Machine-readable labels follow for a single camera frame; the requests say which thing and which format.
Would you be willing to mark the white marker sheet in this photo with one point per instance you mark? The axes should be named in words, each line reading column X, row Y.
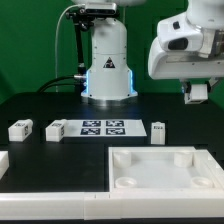
column 105, row 128

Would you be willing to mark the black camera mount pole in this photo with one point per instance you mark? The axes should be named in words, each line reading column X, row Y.
column 80, row 40

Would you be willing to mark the white front fence rail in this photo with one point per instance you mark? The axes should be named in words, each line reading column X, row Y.
column 105, row 205

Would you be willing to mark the white square tabletop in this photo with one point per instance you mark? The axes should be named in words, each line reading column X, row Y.
column 154, row 168

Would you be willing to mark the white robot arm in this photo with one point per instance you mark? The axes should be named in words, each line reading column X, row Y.
column 109, row 80

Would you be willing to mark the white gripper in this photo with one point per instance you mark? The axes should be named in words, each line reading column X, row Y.
column 184, row 65

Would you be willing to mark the white left fence rail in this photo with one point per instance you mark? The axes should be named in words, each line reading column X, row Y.
column 4, row 162

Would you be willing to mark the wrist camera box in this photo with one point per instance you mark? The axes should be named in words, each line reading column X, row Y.
column 177, row 34

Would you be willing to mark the grey base camera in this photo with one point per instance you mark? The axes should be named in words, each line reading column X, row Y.
column 96, row 8

